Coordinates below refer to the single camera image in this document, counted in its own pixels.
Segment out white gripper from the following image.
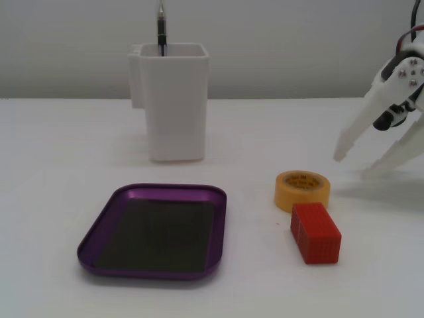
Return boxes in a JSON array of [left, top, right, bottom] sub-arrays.
[[333, 44, 424, 173]]

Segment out yellow masking tape roll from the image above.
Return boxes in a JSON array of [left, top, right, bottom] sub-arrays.
[[274, 170, 331, 213]]

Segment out red ribbed plastic block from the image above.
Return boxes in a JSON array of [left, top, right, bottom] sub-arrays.
[[290, 201, 343, 265]]

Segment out purple metal tray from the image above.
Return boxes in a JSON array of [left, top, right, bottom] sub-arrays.
[[77, 183, 228, 282]]

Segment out white plastic pen holder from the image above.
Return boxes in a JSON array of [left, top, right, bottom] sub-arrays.
[[127, 42, 210, 163]]

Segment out black ballpoint pen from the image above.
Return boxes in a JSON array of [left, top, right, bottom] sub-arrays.
[[156, 0, 168, 57]]

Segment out red black servo wire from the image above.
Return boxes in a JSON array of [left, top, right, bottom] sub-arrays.
[[395, 0, 424, 56]]

